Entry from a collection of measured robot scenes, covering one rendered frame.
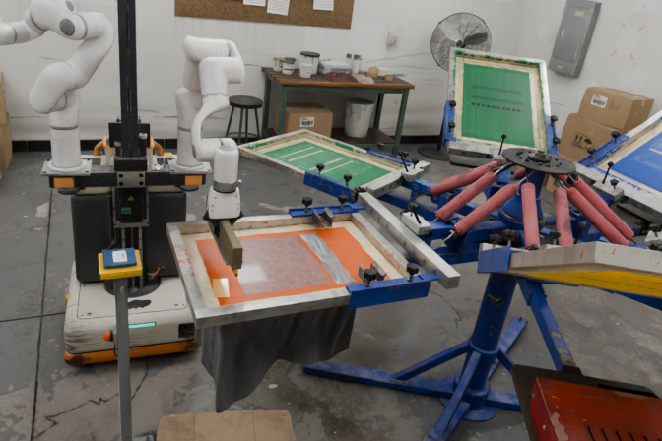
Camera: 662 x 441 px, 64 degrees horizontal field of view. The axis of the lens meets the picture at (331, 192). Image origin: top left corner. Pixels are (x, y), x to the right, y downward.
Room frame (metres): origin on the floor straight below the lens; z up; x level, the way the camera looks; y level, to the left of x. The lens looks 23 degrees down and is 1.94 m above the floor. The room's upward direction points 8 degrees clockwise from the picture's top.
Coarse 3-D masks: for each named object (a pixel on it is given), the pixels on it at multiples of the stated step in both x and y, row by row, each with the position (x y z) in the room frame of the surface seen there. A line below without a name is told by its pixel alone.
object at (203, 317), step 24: (264, 216) 1.90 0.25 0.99; (288, 216) 1.92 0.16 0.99; (336, 216) 2.00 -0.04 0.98; (360, 216) 2.02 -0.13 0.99; (168, 240) 1.66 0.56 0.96; (384, 240) 1.83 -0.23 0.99; (192, 288) 1.34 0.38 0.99; (192, 312) 1.25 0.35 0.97; (216, 312) 1.25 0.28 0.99; (240, 312) 1.27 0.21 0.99; (264, 312) 1.30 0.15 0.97; (288, 312) 1.33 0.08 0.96
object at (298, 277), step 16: (336, 256) 1.72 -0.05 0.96; (352, 256) 1.73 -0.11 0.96; (368, 256) 1.75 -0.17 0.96; (208, 272) 1.50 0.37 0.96; (224, 272) 1.51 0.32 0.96; (240, 272) 1.52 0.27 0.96; (256, 272) 1.54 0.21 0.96; (272, 272) 1.55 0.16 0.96; (288, 272) 1.56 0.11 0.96; (304, 272) 1.58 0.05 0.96; (320, 272) 1.59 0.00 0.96; (352, 272) 1.62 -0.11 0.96; (240, 288) 1.43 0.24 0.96; (256, 288) 1.44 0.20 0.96; (272, 288) 1.45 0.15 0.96; (288, 288) 1.46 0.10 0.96; (304, 288) 1.48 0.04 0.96; (320, 288) 1.49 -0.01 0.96; (224, 304) 1.33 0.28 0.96
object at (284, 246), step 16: (208, 240) 1.70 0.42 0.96; (240, 240) 1.74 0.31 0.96; (256, 240) 1.75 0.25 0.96; (272, 240) 1.77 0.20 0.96; (288, 240) 1.79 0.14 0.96; (304, 240) 1.80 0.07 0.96; (336, 240) 1.84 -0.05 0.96; (352, 240) 1.86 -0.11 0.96; (208, 256) 1.60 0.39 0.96; (256, 256) 1.64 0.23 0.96; (272, 256) 1.65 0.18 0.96; (288, 256) 1.67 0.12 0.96; (304, 256) 1.69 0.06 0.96
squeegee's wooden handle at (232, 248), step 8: (224, 224) 1.49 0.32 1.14; (224, 232) 1.46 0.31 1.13; (232, 232) 1.45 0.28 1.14; (224, 240) 1.45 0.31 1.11; (232, 240) 1.40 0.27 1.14; (224, 248) 1.45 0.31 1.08; (232, 248) 1.36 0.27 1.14; (240, 248) 1.37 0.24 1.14; (232, 256) 1.36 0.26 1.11; (240, 256) 1.37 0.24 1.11; (232, 264) 1.36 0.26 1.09; (240, 264) 1.37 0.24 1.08
